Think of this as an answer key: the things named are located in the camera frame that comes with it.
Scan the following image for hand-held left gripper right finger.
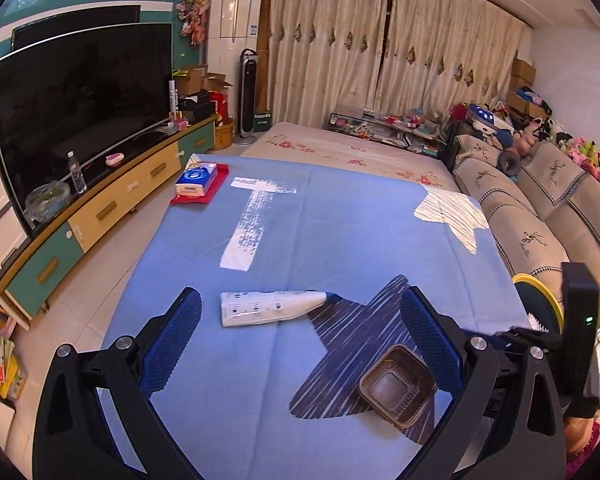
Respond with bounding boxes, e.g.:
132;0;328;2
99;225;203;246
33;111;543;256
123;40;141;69
400;286;566;480

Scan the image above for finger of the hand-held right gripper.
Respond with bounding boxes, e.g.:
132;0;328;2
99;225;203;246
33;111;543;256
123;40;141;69
497;326;563;350

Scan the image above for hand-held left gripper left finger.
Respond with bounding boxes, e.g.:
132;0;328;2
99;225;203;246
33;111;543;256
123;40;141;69
32;287;204;480

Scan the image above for yellow rimmed green bin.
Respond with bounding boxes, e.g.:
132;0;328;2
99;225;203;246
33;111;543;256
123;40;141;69
511;272;566;336

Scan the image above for white squeezed tube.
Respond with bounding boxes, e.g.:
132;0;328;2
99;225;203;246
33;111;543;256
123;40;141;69
220;289;338;329

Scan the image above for person's right forearm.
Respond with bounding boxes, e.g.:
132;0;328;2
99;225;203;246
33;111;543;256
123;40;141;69
562;412;600;461

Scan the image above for brown plastic tray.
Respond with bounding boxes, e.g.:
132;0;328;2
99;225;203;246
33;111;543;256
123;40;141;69
358;345;438;429

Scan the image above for beige covered sofa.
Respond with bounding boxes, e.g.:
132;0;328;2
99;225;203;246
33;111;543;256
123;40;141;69
442;132;600;321

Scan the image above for blue tablecloth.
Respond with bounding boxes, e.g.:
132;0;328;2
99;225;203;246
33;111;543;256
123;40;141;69
100;154;531;480

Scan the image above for green yellow television cabinet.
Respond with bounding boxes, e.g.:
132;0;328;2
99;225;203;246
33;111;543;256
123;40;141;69
0;112;218;331

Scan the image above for blue white tissue pack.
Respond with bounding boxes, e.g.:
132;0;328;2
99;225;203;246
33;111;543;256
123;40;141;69
175;161;218;196

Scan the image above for pile of books and packets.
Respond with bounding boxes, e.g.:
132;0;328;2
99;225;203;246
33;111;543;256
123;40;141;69
0;285;28;401

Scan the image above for red flat tray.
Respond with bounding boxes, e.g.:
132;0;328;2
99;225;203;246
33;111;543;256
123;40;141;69
170;162;230;206

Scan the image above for glass bowl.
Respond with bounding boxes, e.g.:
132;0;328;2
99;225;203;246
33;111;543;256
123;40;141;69
25;180;72;223

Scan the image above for pile of plush toys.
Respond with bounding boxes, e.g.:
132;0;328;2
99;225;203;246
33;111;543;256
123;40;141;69
555;120;600;196

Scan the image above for clear water bottle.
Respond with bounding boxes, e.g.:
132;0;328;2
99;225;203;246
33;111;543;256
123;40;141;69
66;151;88;195

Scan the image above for pink plush bear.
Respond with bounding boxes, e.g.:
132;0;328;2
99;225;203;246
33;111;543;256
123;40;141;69
512;120;543;156

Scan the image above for yellow wicker basket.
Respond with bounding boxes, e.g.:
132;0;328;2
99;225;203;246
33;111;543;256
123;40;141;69
214;120;236;151

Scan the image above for cluttered low glass table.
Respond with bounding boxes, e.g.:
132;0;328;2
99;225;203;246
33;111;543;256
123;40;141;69
327;105;446;158

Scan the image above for beige floral mat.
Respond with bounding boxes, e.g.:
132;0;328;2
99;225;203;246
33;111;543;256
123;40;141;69
240;121;461;193

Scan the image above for blue star pillow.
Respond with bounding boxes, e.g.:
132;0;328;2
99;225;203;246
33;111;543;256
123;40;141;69
467;104;498;126

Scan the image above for white tall carton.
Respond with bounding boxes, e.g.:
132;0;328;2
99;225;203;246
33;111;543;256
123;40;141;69
167;79;181;121

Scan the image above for large black television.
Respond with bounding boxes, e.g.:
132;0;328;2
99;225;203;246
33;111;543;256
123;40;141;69
0;22;176;241

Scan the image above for stacked cardboard boxes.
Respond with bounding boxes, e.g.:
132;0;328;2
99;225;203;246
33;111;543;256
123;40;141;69
505;57;553;121

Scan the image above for open cardboard boxes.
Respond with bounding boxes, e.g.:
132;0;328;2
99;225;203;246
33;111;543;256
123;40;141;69
172;65;233;126

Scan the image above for black tower fan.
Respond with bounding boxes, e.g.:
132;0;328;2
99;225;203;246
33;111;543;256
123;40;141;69
235;49;261;146

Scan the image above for cream patterned curtains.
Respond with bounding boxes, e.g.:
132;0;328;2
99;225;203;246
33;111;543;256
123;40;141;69
260;0;526;133

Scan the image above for brown tall board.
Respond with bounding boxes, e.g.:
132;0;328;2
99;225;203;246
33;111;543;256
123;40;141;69
257;0;274;116

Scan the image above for white standing air conditioner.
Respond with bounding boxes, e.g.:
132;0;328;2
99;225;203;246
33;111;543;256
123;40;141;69
206;0;264;128

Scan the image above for artificial flower decoration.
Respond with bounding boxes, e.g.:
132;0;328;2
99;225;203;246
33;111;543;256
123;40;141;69
176;0;211;46

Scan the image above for black wall screen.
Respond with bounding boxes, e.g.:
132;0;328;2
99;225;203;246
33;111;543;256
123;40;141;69
11;5;142;51

